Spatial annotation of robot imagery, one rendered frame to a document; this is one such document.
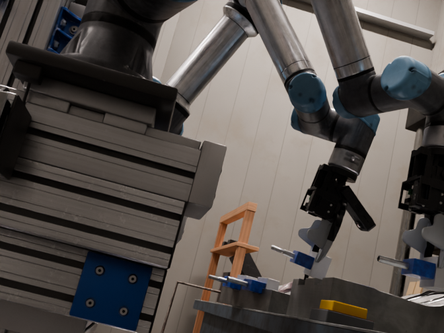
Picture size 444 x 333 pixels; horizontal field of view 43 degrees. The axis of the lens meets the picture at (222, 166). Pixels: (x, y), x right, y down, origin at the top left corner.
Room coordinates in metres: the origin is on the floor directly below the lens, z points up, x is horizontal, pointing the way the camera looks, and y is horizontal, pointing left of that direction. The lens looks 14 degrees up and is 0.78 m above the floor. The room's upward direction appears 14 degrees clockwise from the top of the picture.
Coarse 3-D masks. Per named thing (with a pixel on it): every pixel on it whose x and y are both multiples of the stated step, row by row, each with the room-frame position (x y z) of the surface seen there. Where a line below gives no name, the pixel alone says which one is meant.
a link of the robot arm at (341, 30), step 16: (320, 0) 0.96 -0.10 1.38; (336, 0) 0.95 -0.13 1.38; (320, 16) 0.97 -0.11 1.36; (336, 16) 0.96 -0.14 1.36; (352, 16) 0.96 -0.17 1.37; (336, 32) 0.97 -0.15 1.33; (352, 32) 0.97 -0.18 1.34; (336, 48) 0.99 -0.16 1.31; (352, 48) 0.98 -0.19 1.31; (336, 64) 1.01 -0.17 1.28; (352, 64) 0.99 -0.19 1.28; (368, 64) 0.99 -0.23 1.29; (352, 80) 1.00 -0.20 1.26; (368, 80) 0.99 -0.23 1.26; (336, 96) 1.06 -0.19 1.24; (352, 96) 1.02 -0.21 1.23; (368, 96) 0.99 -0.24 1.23; (352, 112) 1.05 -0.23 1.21; (368, 112) 1.02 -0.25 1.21; (384, 112) 1.01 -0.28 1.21
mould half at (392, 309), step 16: (304, 288) 1.24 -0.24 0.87; (320, 288) 1.13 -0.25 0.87; (336, 288) 1.07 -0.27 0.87; (352, 288) 1.08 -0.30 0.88; (368, 288) 1.08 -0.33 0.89; (288, 304) 1.33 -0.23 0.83; (304, 304) 1.21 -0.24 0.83; (352, 304) 1.08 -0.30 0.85; (368, 304) 1.08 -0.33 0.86; (384, 304) 1.09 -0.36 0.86; (400, 304) 1.09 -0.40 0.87; (416, 304) 1.09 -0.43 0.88; (432, 304) 1.14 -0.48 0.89; (384, 320) 1.09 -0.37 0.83; (400, 320) 1.09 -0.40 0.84; (416, 320) 1.09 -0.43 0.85; (432, 320) 1.10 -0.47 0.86
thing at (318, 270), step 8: (272, 248) 1.25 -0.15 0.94; (280, 248) 1.25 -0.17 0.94; (288, 256) 1.25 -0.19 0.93; (296, 256) 1.24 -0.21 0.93; (304, 256) 1.24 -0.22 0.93; (312, 256) 1.26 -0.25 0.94; (304, 264) 1.24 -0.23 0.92; (312, 264) 1.24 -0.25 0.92; (320, 264) 1.24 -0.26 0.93; (328, 264) 1.24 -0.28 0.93; (304, 272) 1.28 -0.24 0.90; (312, 272) 1.24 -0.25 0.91; (320, 272) 1.24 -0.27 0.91
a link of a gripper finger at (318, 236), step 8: (320, 224) 1.22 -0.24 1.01; (328, 224) 1.22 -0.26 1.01; (312, 232) 1.21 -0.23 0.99; (320, 232) 1.22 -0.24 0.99; (328, 232) 1.21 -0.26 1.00; (312, 240) 1.22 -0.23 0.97; (320, 240) 1.22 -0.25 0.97; (328, 240) 1.21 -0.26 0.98; (320, 248) 1.22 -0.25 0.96; (328, 248) 1.22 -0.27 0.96; (320, 256) 1.22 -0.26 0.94
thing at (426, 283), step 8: (384, 256) 0.97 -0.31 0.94; (392, 264) 0.98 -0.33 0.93; (400, 264) 0.98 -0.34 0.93; (408, 264) 0.98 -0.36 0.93; (416, 264) 0.96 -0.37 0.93; (424, 264) 0.96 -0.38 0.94; (432, 264) 0.97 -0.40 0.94; (408, 272) 0.98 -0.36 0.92; (416, 272) 0.96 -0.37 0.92; (424, 272) 0.96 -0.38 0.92; (432, 272) 0.97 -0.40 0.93; (440, 272) 0.96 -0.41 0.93; (424, 280) 1.00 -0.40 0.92; (432, 280) 0.97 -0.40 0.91; (440, 280) 0.96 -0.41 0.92; (432, 288) 0.99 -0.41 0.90; (440, 288) 0.97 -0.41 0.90
